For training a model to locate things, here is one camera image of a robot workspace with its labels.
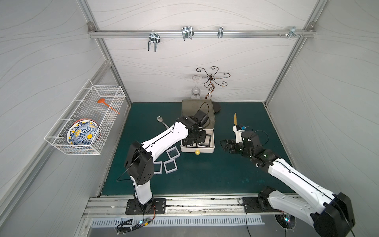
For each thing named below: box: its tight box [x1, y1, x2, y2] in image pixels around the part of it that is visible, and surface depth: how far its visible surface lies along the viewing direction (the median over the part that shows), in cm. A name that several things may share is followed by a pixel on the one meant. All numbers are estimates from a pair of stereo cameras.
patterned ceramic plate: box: [66, 118, 101, 146], surface depth 62 cm
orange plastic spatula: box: [97, 98, 121, 115], surface depth 80 cm
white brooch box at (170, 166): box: [162, 158, 179, 174], surface depth 88 cm
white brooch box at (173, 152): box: [165, 146, 181, 160], surface depth 94 cm
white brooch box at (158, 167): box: [153, 160, 163, 175], surface depth 87 cm
